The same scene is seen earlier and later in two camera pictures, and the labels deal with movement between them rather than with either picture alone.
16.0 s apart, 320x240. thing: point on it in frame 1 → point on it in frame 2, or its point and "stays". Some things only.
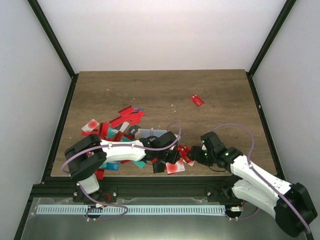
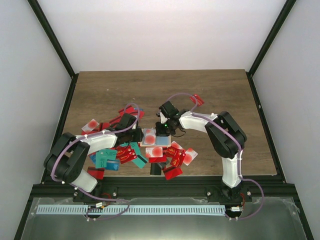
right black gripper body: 202,158 → 165,131
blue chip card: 112,166 stays
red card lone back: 197,100 stays
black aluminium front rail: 215,188 stays
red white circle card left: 91,126 stays
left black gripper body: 170,159 → 131,138
